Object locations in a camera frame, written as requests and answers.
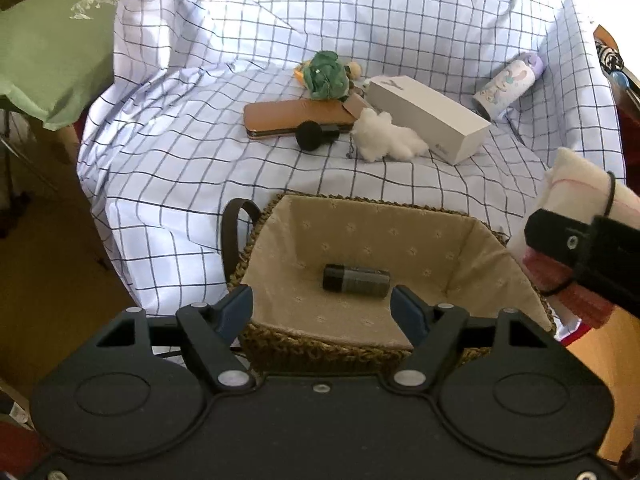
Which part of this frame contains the white fluffy plush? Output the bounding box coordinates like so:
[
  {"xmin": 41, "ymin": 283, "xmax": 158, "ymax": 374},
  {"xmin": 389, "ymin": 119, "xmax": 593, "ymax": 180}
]
[{"xmin": 347, "ymin": 108, "xmax": 430, "ymax": 163}]

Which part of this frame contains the wicker basket beige liner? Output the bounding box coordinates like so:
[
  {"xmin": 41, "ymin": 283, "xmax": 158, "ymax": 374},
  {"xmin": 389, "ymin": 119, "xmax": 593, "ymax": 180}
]
[{"xmin": 221, "ymin": 192, "xmax": 558, "ymax": 376}]

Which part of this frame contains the white cardboard box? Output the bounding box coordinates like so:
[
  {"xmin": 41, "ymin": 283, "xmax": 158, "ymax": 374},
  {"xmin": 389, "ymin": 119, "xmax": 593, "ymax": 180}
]
[{"xmin": 366, "ymin": 76, "xmax": 492, "ymax": 166}]

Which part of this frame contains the black white striped cloth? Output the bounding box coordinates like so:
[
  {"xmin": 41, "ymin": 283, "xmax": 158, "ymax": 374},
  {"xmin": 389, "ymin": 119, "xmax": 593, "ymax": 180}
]
[{"xmin": 595, "ymin": 42, "xmax": 626, "ymax": 74}]

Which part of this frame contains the curved wooden chair back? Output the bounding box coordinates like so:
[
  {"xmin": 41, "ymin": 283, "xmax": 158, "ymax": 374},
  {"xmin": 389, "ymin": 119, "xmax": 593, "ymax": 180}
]
[{"xmin": 592, "ymin": 24, "xmax": 624, "ymax": 52}]

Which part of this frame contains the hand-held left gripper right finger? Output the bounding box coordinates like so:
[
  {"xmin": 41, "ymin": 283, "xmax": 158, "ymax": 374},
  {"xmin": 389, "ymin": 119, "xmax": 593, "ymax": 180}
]
[{"xmin": 391, "ymin": 284, "xmax": 551, "ymax": 394}]

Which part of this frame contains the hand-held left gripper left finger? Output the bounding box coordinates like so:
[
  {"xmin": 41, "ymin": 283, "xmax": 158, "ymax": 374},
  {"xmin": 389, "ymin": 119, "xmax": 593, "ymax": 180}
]
[{"xmin": 95, "ymin": 284, "xmax": 256, "ymax": 394}]

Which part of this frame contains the brown wooden cabinet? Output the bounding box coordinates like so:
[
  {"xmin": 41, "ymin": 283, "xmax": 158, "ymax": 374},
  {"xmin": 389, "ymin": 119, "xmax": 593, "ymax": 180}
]
[{"xmin": 30, "ymin": 120, "xmax": 84, "ymax": 167}]

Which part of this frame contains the dark grey roll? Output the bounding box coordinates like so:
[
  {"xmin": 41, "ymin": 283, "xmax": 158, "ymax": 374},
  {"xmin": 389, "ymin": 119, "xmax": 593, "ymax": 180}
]
[{"xmin": 322, "ymin": 263, "xmax": 391, "ymax": 298}]

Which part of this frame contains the printed bottle purple cap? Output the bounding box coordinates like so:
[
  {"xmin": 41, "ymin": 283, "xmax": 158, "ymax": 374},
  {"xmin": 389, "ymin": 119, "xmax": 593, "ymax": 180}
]
[{"xmin": 472, "ymin": 52, "xmax": 545, "ymax": 121}]

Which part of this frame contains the green scrunchie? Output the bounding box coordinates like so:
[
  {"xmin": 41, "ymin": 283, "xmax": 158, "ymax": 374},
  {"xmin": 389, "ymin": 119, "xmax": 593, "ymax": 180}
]
[{"xmin": 306, "ymin": 51, "xmax": 351, "ymax": 101}]

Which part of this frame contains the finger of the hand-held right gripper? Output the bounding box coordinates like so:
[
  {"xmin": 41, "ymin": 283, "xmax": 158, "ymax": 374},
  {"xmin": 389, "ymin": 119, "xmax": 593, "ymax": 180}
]
[{"xmin": 524, "ymin": 208, "xmax": 598, "ymax": 267}]

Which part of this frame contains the egg-headed sponge dark handle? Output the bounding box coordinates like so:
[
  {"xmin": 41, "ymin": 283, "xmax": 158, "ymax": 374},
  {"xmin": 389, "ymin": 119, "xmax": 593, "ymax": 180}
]
[{"xmin": 295, "ymin": 120, "xmax": 342, "ymax": 151}]

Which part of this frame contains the dark red cloth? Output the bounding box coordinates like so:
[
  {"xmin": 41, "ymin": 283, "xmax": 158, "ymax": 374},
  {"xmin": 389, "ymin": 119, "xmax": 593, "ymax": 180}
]
[{"xmin": 615, "ymin": 87, "xmax": 640, "ymax": 173}]

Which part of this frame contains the white pink towel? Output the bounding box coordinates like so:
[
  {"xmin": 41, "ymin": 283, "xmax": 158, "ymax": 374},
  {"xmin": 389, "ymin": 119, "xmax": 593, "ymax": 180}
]
[{"xmin": 520, "ymin": 147, "xmax": 640, "ymax": 332}]

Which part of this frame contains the blue checked bed sheet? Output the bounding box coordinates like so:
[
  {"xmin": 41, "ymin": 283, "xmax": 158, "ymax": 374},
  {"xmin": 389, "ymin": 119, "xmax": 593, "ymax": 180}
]
[{"xmin": 75, "ymin": 0, "xmax": 628, "ymax": 342}]

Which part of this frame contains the brown leather case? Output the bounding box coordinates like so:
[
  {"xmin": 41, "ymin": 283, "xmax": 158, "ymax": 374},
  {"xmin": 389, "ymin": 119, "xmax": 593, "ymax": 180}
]
[{"xmin": 243, "ymin": 99, "xmax": 357, "ymax": 141}]

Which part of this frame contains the green printed cloth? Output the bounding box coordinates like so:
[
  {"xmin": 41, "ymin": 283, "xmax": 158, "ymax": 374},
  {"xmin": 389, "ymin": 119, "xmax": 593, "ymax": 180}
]
[{"xmin": 0, "ymin": 0, "xmax": 137, "ymax": 132}]

